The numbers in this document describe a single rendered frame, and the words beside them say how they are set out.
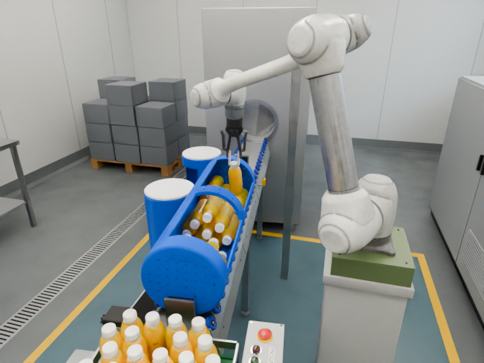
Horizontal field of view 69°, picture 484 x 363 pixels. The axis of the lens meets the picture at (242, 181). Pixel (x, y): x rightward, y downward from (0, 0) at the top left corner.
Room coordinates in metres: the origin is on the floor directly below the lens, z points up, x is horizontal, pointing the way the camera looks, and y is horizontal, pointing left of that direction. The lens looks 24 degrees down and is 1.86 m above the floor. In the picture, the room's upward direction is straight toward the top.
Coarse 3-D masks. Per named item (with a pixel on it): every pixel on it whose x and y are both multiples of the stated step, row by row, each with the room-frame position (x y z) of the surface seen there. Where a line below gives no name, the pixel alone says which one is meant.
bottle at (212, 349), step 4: (212, 344) 0.71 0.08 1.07; (196, 348) 0.71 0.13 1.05; (212, 348) 0.70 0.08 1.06; (196, 352) 0.69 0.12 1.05; (200, 352) 0.69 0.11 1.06; (204, 352) 0.69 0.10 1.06; (208, 352) 0.69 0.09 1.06; (212, 352) 0.69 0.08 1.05; (216, 352) 0.70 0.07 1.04; (196, 356) 0.69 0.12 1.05; (200, 356) 0.68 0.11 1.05; (204, 356) 0.68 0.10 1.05; (196, 360) 0.68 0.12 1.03; (200, 360) 0.68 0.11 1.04; (204, 360) 0.67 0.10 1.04
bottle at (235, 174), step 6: (234, 168) 1.61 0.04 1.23; (228, 174) 1.63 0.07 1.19; (234, 174) 1.61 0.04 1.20; (240, 174) 1.62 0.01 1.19; (234, 180) 1.61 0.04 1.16; (240, 180) 1.63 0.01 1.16; (234, 186) 1.62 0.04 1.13; (240, 186) 1.63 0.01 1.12; (234, 192) 1.64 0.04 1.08; (240, 192) 1.64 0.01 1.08
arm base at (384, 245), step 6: (390, 234) 1.15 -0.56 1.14; (372, 240) 1.12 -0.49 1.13; (378, 240) 1.12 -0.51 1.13; (384, 240) 1.12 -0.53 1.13; (390, 240) 1.15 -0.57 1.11; (366, 246) 1.12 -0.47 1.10; (372, 246) 1.12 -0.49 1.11; (378, 246) 1.11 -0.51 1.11; (384, 246) 1.12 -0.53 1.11; (390, 246) 1.12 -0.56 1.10; (372, 252) 1.11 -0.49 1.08; (378, 252) 1.10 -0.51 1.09; (384, 252) 1.10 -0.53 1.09; (390, 252) 1.09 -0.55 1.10
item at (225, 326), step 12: (252, 144) 2.94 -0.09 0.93; (252, 156) 2.63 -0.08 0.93; (252, 168) 2.38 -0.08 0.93; (264, 168) 2.53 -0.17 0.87; (252, 216) 1.77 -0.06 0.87; (252, 228) 1.69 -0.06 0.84; (240, 252) 1.38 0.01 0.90; (240, 264) 1.32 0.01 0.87; (240, 276) 1.27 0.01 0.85; (228, 300) 1.07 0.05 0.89; (228, 312) 1.03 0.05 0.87; (228, 324) 0.99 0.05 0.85; (216, 348) 0.85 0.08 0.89
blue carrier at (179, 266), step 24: (216, 168) 1.79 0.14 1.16; (240, 168) 1.77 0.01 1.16; (192, 192) 1.37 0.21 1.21; (216, 192) 1.33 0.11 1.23; (240, 216) 1.31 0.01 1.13; (168, 240) 0.97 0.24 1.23; (192, 240) 0.97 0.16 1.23; (144, 264) 0.95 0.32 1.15; (168, 264) 0.93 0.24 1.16; (192, 264) 0.92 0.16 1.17; (216, 264) 0.92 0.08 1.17; (144, 288) 0.95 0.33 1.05; (168, 288) 0.93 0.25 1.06; (192, 288) 0.92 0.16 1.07; (216, 288) 0.91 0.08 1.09
